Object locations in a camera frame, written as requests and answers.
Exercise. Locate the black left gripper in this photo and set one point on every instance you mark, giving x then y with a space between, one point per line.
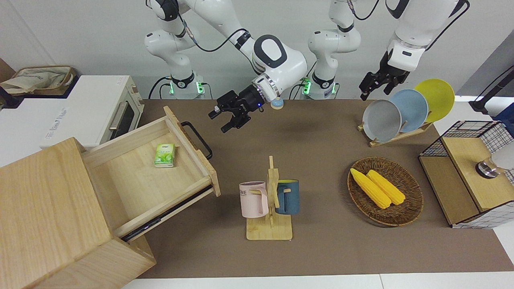
387 70

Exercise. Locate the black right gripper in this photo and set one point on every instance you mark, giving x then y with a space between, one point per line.
243 103

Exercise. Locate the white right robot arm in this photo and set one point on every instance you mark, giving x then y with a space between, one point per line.
277 60

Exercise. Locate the light wooden drawer cabinet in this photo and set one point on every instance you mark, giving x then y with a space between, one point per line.
52 216

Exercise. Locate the grey plate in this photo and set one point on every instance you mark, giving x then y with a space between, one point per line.
379 120

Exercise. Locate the light blue plate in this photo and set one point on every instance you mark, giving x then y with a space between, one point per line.
413 108

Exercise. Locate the wooden plate rack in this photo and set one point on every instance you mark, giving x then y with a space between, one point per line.
395 136

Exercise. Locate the yellow plate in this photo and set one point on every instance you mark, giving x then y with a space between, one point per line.
439 98

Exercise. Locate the green tissue pack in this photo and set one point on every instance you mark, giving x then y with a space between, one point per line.
164 155

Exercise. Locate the brown table mat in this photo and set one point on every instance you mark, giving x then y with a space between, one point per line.
321 140

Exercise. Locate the pink mug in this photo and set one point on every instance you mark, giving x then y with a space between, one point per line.
253 200

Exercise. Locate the yellow corn cob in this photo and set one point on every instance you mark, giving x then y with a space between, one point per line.
371 188
387 186

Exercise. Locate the teal mug with yellow inside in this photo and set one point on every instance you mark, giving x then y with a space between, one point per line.
291 198

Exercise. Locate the brown wicker basket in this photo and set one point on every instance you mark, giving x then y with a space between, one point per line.
405 200

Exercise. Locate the wooden mug tree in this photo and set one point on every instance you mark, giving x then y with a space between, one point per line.
269 230

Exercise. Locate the blue container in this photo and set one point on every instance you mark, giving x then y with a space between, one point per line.
506 118

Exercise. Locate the white toaster oven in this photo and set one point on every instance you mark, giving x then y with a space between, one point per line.
80 104

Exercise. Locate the brown cardboard box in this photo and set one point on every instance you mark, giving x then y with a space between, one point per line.
66 84

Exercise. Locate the beige cloth bag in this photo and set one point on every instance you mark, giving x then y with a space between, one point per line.
32 80

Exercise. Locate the black camera stand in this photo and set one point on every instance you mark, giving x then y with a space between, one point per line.
492 94

